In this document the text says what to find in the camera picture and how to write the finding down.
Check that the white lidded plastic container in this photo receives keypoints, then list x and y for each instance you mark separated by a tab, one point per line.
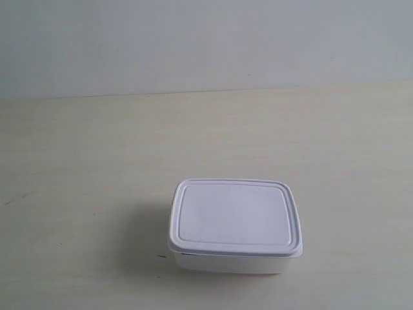
239	226

